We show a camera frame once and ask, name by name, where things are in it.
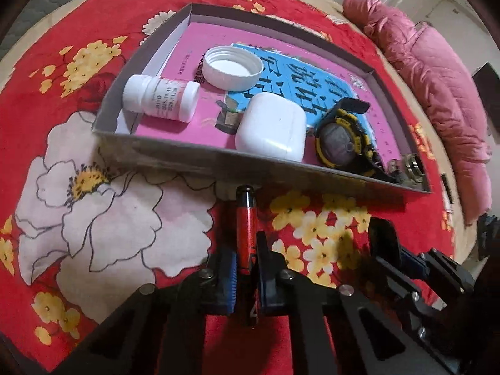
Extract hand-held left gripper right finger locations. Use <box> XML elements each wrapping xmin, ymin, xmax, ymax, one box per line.
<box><xmin>256</xmin><ymin>230</ymin><xmax>462</xmax><ymax>375</ymax></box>

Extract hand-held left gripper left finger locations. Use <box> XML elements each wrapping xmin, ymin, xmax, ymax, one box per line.
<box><xmin>74</xmin><ymin>248</ymin><xmax>239</xmax><ymax>375</ymax></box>

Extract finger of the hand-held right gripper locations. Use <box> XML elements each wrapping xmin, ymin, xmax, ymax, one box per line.
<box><xmin>400</xmin><ymin>248</ymin><xmax>475</xmax><ymax>305</ymax></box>
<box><xmin>369</xmin><ymin>217</ymin><xmax>446</xmax><ymax>340</ymax></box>

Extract red and black lighter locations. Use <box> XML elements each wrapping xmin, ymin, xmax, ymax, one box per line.
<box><xmin>234</xmin><ymin>185</ymin><xmax>260</xmax><ymax>327</ymax></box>

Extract silver metal cylinder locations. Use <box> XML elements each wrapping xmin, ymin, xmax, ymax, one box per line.
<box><xmin>388</xmin><ymin>155</ymin><xmax>427</xmax><ymax>186</ymax></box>

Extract black and yellow wristwatch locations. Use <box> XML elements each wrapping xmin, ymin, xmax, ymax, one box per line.
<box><xmin>313</xmin><ymin>99</ymin><xmax>395</xmax><ymax>182</ymax></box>

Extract grey cardboard box tray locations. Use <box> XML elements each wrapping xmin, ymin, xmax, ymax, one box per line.
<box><xmin>92</xmin><ymin>3</ymin><xmax>433</xmax><ymax>195</ymax></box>

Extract white earbuds case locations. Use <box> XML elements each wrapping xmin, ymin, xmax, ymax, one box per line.
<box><xmin>234</xmin><ymin>93</ymin><xmax>306</xmax><ymax>163</ymax></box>

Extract white pill bottle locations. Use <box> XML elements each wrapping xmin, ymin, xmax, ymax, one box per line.
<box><xmin>122</xmin><ymin>74</ymin><xmax>201</xmax><ymax>123</ymax></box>

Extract white ribbed jar cap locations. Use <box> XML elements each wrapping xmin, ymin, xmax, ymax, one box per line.
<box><xmin>202</xmin><ymin>46</ymin><xmax>265</xmax><ymax>90</ymax></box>

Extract beige bed sheet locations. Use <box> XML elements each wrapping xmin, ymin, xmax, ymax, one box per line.
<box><xmin>0</xmin><ymin>0</ymin><xmax>483</xmax><ymax>270</ymax></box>

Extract dark clothes pile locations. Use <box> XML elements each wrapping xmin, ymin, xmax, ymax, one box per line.
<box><xmin>477</xmin><ymin>214</ymin><xmax>500</xmax><ymax>259</ymax></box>

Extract black comb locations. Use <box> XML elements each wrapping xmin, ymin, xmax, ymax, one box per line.
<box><xmin>441</xmin><ymin>173</ymin><xmax>456</xmax><ymax>205</ymax></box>

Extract pink and blue book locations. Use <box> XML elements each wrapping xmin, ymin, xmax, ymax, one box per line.
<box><xmin>117</xmin><ymin>21</ymin><xmax>415</xmax><ymax>180</ymax></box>

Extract pink quilted jacket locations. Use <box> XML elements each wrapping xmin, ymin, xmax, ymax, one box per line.
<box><xmin>343</xmin><ymin>0</ymin><xmax>493</xmax><ymax>221</ymax></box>

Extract black flat television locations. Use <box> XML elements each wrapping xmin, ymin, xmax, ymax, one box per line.
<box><xmin>471</xmin><ymin>62</ymin><xmax>497</xmax><ymax>98</ymax></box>

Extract red floral blanket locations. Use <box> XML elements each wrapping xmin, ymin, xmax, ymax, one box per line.
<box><xmin>0</xmin><ymin>0</ymin><xmax>458</xmax><ymax>375</ymax></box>

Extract grey quilted headboard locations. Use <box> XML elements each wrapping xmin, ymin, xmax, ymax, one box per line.
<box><xmin>0</xmin><ymin>0</ymin><xmax>90</xmax><ymax>48</ymax></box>

